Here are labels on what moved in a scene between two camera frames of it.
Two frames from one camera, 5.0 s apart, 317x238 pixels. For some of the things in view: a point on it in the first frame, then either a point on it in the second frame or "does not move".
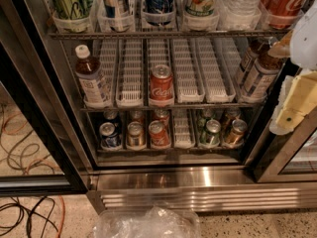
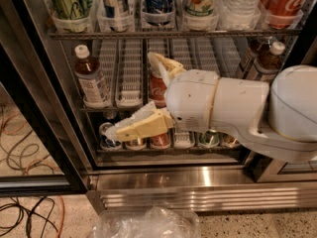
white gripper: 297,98 → 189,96
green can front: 72,1 does not move
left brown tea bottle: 88,73 does not move
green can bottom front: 211,136 does not move
